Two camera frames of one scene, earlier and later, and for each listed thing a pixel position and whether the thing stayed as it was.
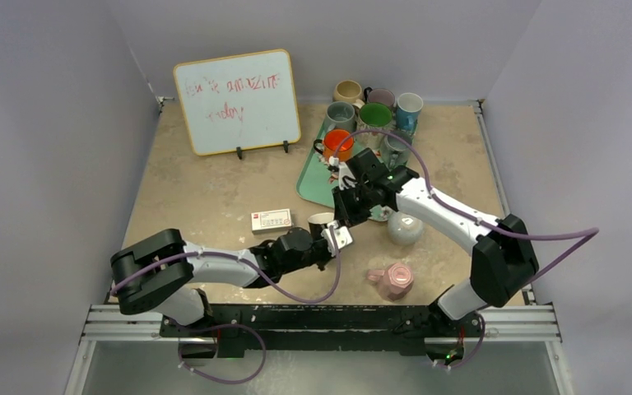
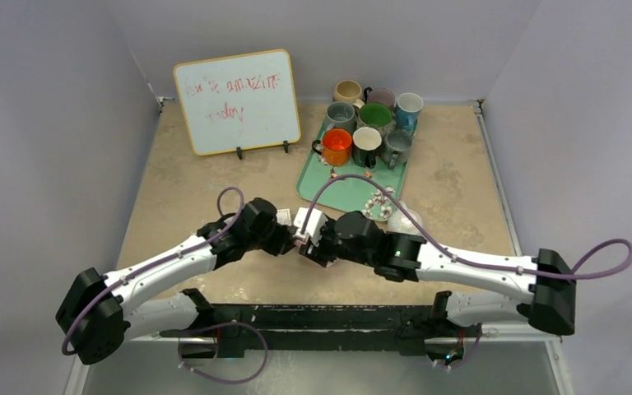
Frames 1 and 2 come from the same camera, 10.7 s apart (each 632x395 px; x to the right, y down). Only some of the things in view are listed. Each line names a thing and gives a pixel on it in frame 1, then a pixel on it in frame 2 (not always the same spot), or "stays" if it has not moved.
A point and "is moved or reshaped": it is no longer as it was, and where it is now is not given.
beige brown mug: [347, 91] stays
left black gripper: [326, 255] → [283, 239]
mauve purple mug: [381, 95] stays
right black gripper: [348, 207] → [314, 250]
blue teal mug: [409, 106] stays
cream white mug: [372, 115] stays
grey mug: [342, 114] stays
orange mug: [332, 140] stays
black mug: [317, 222] is moved or reshaped
